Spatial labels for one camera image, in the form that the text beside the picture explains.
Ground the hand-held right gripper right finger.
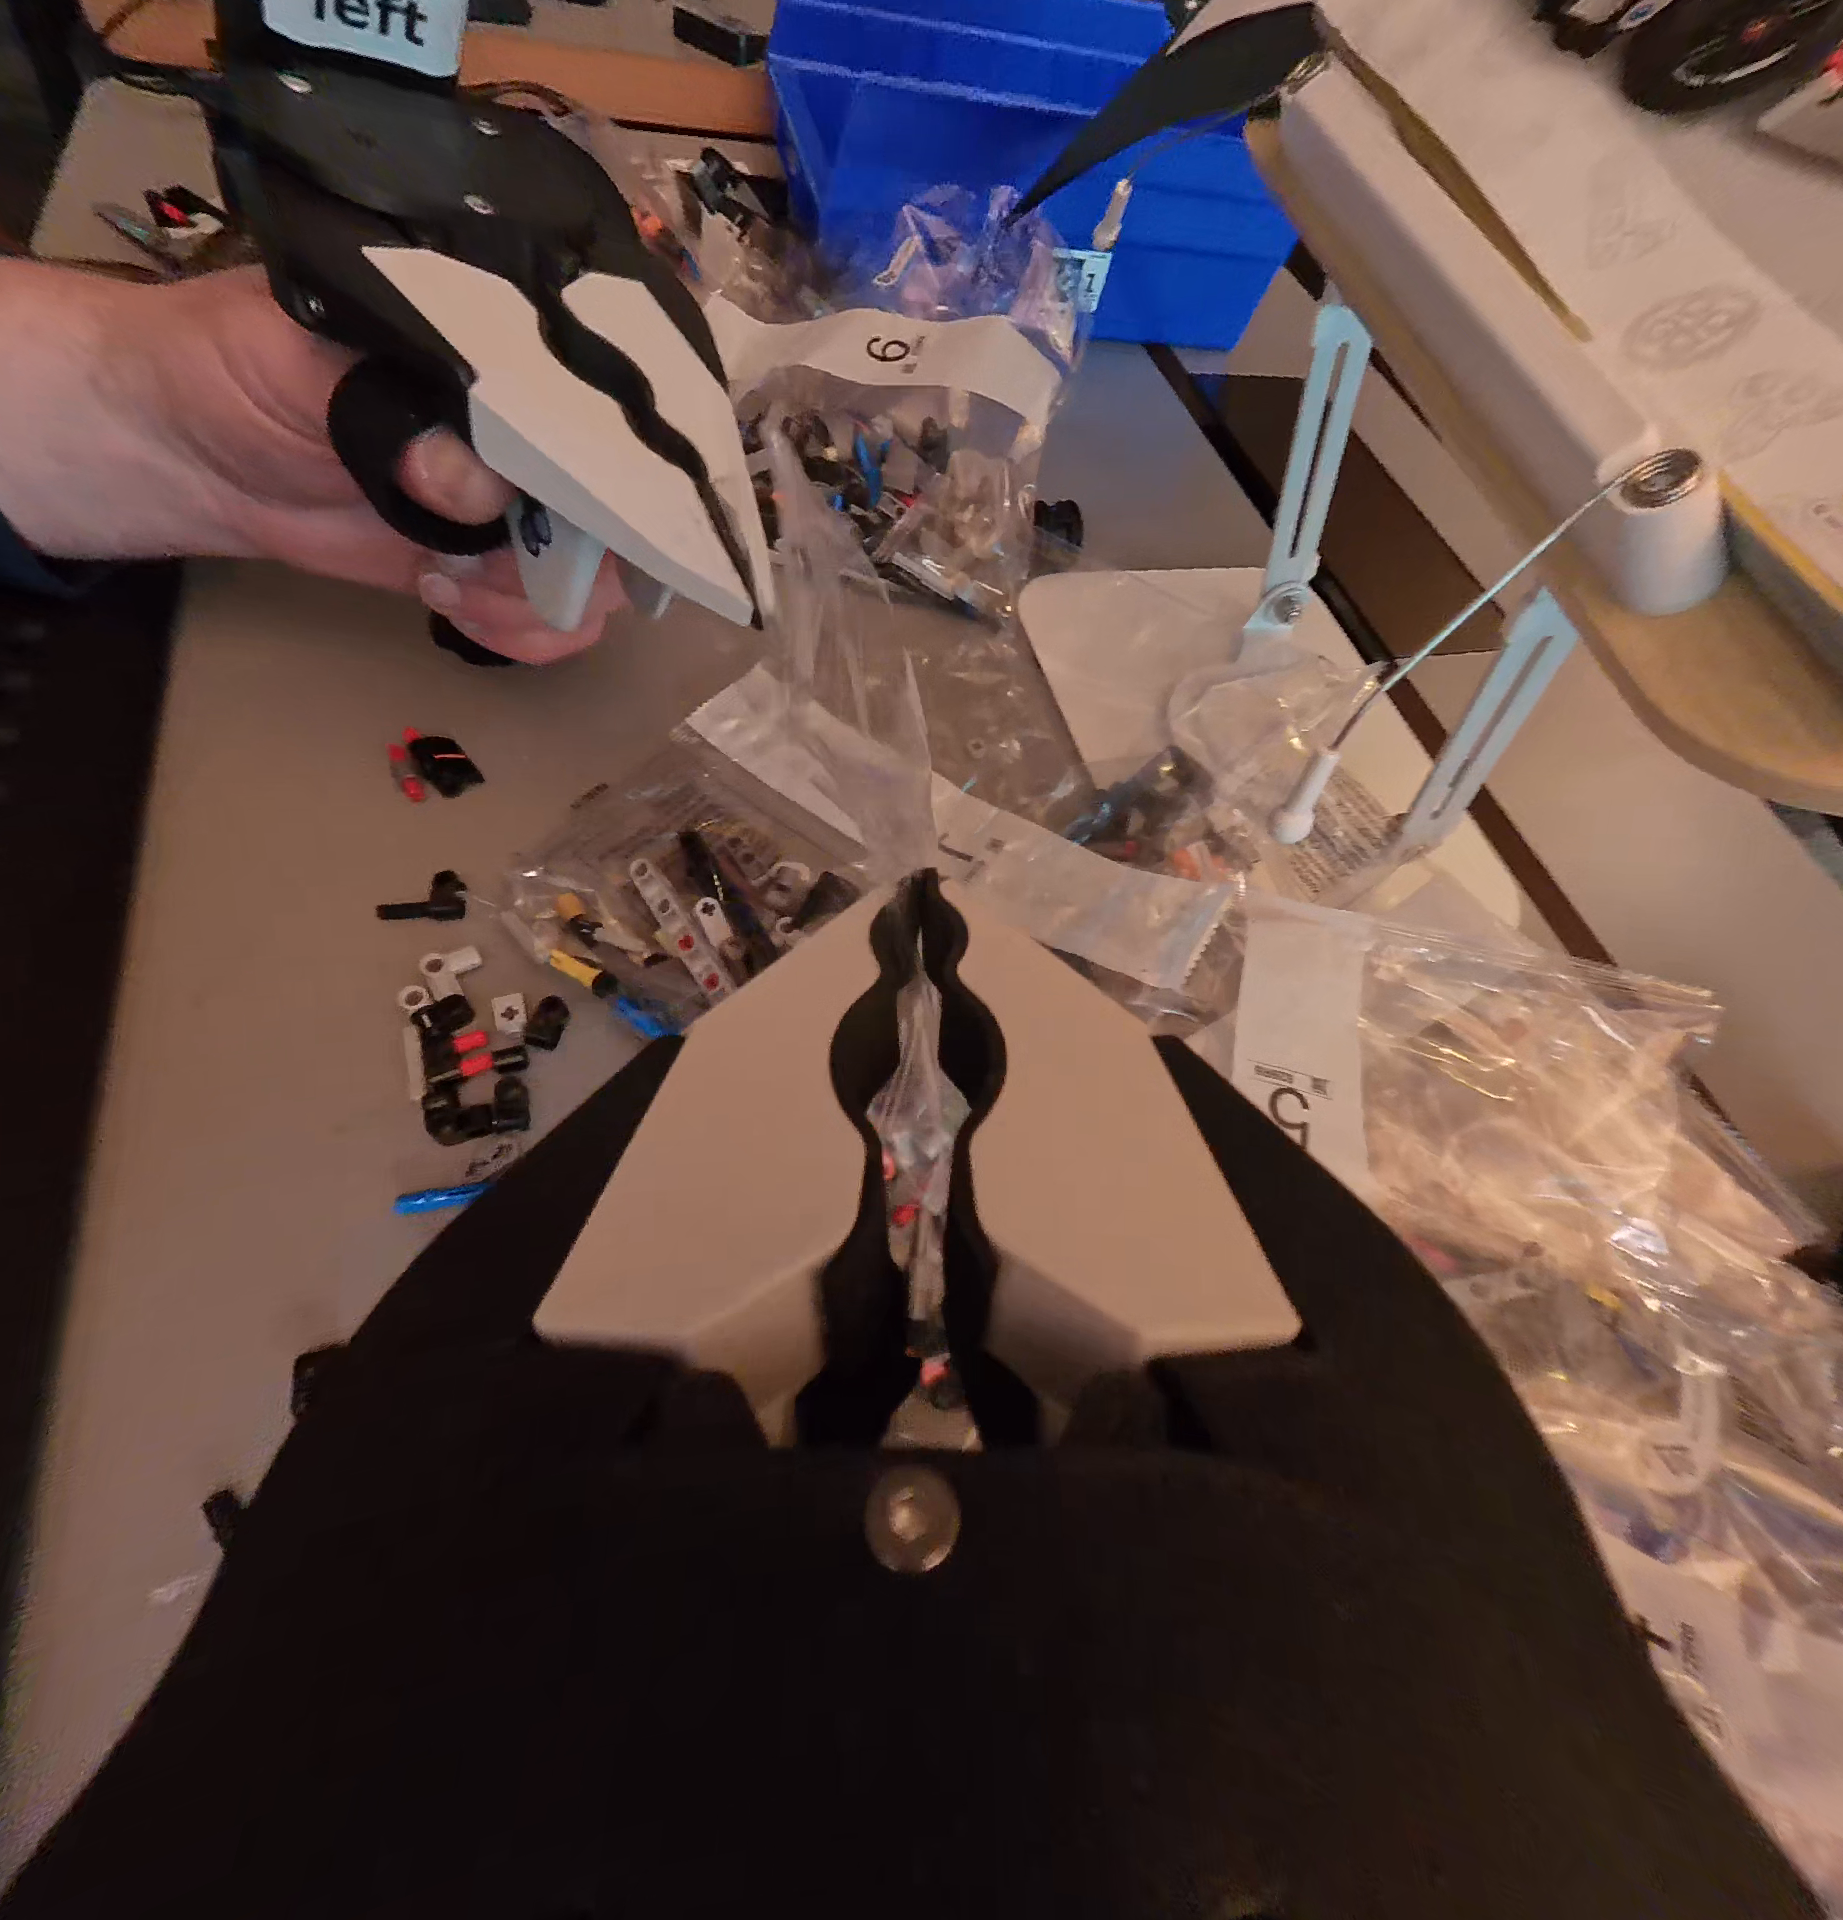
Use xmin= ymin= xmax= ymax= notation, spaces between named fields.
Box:
xmin=924 ymin=871 xmax=1303 ymax=1454

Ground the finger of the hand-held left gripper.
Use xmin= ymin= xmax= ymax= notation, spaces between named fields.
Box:
xmin=362 ymin=246 xmax=761 ymax=629
xmin=558 ymin=269 xmax=782 ymax=626

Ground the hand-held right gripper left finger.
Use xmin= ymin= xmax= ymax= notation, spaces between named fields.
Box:
xmin=533 ymin=871 xmax=930 ymax=1452

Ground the black lego subassembly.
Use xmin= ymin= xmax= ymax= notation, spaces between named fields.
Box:
xmin=677 ymin=148 xmax=791 ymax=244

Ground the lego instruction booklet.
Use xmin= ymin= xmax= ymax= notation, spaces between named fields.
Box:
xmin=1312 ymin=0 xmax=1843 ymax=678

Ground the person's left hand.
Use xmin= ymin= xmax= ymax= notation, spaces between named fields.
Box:
xmin=0 ymin=258 xmax=632 ymax=667

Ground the brown cardboard strip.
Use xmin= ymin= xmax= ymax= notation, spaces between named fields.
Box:
xmin=456 ymin=28 xmax=776 ymax=140

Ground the clear bag of dark pieces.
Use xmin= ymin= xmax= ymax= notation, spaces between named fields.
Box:
xmin=702 ymin=186 xmax=1103 ymax=632

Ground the small hand tool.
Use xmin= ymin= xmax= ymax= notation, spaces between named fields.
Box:
xmin=93 ymin=185 xmax=236 ymax=274

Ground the black connector with red pins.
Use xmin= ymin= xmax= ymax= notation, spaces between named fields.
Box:
xmin=417 ymin=1026 xmax=533 ymax=1098

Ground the black piece with red pin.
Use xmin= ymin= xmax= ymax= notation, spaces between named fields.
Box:
xmin=387 ymin=731 xmax=486 ymax=803

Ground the blue plastic bin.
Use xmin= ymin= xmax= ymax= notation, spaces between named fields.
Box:
xmin=766 ymin=0 xmax=1298 ymax=347

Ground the clear bag with white label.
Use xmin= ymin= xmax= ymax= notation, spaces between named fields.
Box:
xmin=1236 ymin=899 xmax=1843 ymax=1920

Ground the dark perforated panel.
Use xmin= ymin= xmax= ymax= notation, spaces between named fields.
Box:
xmin=0 ymin=562 xmax=188 ymax=1802

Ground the beige book stand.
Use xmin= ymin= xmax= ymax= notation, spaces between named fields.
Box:
xmin=1242 ymin=0 xmax=1843 ymax=826

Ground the white wire page holder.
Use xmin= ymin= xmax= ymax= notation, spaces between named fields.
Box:
xmin=1093 ymin=61 xmax=1321 ymax=254
xmin=1268 ymin=447 xmax=1730 ymax=845

